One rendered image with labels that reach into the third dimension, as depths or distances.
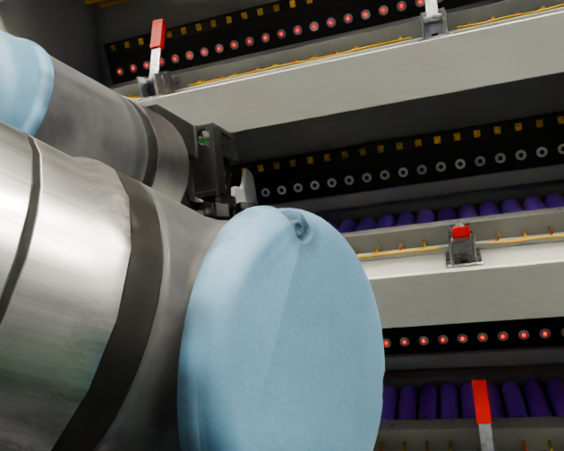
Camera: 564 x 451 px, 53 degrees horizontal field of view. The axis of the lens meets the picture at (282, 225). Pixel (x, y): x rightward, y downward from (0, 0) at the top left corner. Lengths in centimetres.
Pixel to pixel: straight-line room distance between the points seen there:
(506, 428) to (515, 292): 14
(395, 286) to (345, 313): 30
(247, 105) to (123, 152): 22
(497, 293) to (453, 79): 18
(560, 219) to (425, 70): 17
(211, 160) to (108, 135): 16
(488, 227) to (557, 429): 18
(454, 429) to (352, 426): 39
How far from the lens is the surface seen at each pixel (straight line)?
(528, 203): 59
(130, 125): 34
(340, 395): 17
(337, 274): 17
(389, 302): 48
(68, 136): 29
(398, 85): 49
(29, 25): 76
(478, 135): 64
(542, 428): 56
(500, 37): 50
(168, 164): 36
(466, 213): 56
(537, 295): 48
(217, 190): 45
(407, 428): 56
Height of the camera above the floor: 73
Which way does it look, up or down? 4 degrees up
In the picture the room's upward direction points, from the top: 6 degrees counter-clockwise
